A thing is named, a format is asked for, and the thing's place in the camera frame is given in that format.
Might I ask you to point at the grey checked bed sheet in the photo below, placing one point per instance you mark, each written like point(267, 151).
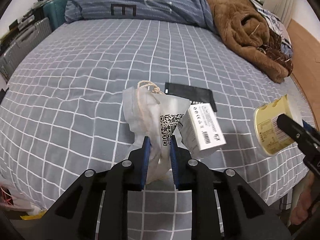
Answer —
point(65, 142)

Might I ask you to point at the beige right curtain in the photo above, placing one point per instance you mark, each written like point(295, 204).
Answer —
point(287, 10)

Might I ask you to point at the person's right hand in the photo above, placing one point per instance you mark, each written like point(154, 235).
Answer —
point(300, 212)

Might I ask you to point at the wooden headboard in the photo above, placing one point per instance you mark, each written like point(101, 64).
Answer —
point(306, 64)

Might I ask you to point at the patterned pillow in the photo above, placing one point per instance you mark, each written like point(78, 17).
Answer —
point(276, 25)

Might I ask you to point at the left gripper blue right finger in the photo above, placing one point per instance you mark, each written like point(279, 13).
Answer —
point(174, 162)

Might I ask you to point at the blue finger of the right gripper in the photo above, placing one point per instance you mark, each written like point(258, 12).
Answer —
point(308, 127)

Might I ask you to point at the white plastic bag with tag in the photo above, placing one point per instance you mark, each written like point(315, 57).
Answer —
point(151, 113)

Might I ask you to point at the teal suitcase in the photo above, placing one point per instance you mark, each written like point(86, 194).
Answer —
point(54, 10)

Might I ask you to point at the small white cardboard box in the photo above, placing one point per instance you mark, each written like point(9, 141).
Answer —
point(200, 131)

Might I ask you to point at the black foil wrapper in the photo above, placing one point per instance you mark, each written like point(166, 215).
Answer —
point(195, 95)

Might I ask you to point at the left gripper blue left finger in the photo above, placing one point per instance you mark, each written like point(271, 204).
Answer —
point(146, 148)

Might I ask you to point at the blue striped duvet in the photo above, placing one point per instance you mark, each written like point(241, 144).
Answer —
point(191, 12)

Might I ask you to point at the yellow paper cup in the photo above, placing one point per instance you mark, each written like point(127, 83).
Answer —
point(270, 137)

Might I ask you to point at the brown fleece blanket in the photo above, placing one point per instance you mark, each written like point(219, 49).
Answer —
point(246, 32)

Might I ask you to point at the grey suitcase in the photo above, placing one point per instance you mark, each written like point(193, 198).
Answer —
point(21, 46)

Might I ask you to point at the clutter on suitcases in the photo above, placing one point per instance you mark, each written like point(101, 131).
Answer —
point(15, 10)

